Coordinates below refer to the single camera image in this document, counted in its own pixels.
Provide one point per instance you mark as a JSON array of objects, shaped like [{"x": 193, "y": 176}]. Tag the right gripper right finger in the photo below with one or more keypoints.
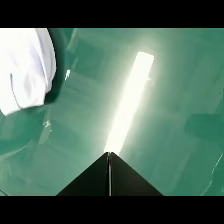
[{"x": 128, "y": 181}]

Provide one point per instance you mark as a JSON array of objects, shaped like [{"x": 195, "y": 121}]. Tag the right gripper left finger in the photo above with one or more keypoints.
[{"x": 95, "y": 181}]

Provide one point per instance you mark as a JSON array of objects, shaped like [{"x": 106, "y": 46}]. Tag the white shirt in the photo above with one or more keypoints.
[{"x": 25, "y": 66}]

